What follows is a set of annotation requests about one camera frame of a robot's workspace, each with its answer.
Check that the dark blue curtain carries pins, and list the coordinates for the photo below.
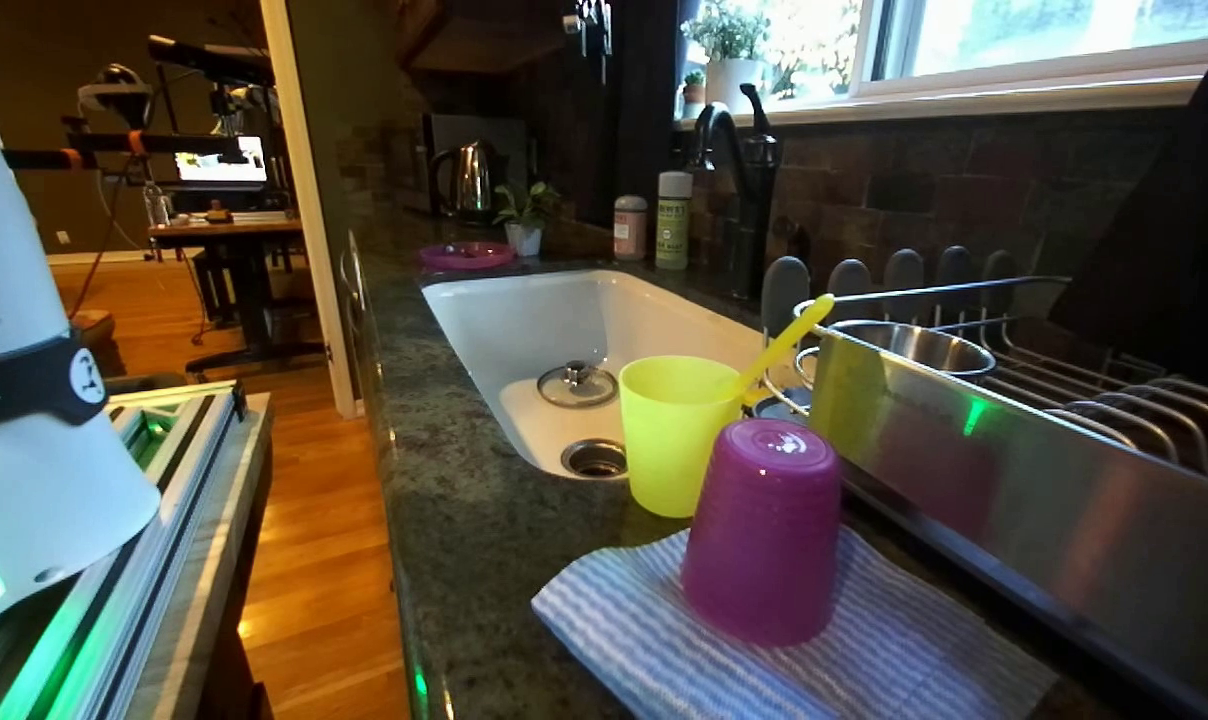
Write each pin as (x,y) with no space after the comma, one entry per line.
(648,82)

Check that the steel kettle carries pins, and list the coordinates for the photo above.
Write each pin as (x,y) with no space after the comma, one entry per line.
(471,182)

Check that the white kitchen sink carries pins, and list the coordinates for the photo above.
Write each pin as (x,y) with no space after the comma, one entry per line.
(564,321)

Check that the windowsill plant in white pot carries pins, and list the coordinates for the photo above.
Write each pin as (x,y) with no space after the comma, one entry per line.
(729,72)

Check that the orange lidded jar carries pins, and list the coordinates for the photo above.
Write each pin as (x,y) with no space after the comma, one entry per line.
(631,230)

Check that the purple plastic cup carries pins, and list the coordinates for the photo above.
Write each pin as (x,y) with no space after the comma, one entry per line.
(764,532)

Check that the purple plastic bowl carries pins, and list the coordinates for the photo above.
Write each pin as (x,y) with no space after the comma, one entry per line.
(464,258)

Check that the computer monitor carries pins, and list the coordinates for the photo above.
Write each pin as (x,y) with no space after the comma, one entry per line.
(223,163)

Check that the black camera stand rig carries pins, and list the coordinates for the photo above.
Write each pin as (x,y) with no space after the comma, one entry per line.
(116,104)

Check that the yellow-green plastic cup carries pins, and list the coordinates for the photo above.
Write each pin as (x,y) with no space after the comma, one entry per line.
(671,443)

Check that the dark wooden desk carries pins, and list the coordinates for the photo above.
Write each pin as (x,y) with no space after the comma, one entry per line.
(231,230)

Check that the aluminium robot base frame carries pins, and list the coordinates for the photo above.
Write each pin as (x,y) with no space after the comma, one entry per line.
(166,532)

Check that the blue striped dish cloth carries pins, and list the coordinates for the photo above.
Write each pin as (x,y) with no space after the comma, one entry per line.
(896,654)

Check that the green-label soap bottle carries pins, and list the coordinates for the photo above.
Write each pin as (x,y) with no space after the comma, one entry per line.
(673,226)

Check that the metal sink drain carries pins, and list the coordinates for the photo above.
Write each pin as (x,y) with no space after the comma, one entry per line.
(593,457)

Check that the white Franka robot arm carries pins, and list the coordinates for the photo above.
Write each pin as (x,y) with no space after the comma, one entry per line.
(28,466)

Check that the blue dish rack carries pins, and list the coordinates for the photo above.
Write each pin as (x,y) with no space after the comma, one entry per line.
(1029,506)

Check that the green plant in white pot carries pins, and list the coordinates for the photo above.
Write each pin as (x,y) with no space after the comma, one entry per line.
(524,230)

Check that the dark bronze kitchen faucet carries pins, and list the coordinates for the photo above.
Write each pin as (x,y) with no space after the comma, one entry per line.
(755,222)

